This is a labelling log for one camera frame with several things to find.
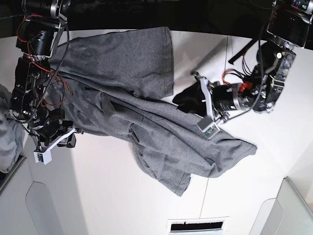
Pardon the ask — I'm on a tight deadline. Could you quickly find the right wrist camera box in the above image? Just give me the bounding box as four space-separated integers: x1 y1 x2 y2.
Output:
34 149 52 164

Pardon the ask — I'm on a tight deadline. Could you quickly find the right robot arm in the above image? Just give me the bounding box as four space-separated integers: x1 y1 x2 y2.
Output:
10 0 80 150

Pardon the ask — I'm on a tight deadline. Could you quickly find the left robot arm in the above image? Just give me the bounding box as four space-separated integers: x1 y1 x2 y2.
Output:
173 0 313 123

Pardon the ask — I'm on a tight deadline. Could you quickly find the white bin left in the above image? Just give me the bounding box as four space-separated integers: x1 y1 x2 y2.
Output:
0 157 64 235

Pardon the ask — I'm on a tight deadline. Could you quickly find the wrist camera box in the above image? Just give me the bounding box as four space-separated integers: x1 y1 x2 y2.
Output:
197 117 220 139
34 149 52 164

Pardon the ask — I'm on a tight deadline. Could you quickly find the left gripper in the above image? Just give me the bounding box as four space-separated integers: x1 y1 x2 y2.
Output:
173 71 252 125

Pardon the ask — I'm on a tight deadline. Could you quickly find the grey clothes pile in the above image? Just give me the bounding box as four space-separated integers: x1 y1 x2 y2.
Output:
0 85 25 173

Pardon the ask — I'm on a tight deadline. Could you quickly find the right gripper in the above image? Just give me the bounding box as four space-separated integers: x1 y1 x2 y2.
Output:
28 120 84 149

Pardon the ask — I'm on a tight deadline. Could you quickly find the white bin right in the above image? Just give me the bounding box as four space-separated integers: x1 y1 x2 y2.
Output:
250 177 313 235

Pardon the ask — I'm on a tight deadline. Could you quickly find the white bin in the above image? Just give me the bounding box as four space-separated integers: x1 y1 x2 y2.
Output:
0 157 64 235
250 177 313 235

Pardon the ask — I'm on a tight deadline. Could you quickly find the grey t-shirt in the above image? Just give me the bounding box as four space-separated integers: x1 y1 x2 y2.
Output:
49 27 257 196

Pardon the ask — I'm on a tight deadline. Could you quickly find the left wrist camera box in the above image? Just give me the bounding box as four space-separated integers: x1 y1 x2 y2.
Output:
197 117 220 139

